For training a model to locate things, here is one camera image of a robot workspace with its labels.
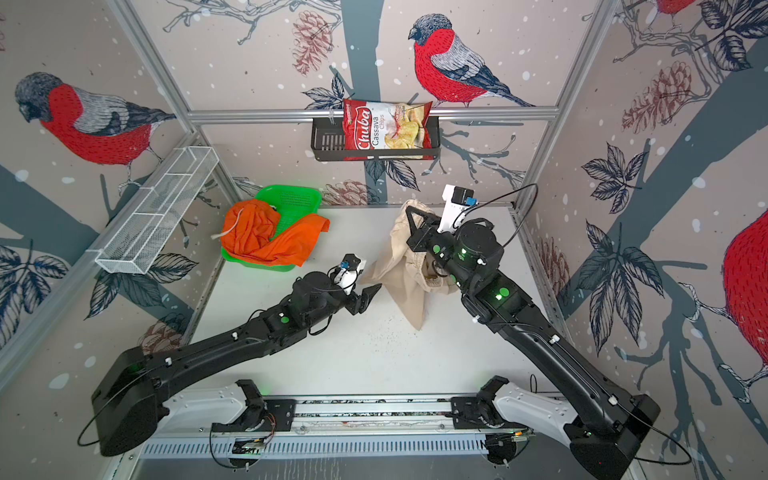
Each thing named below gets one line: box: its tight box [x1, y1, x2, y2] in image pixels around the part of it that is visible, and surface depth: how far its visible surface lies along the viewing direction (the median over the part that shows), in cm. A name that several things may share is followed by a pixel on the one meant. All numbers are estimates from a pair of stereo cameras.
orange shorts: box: [220, 199, 330, 267], surface depth 102 cm
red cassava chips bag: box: [342, 99, 433, 150], surface depth 90 cm
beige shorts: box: [360, 199, 459, 330], surface depth 68 cm
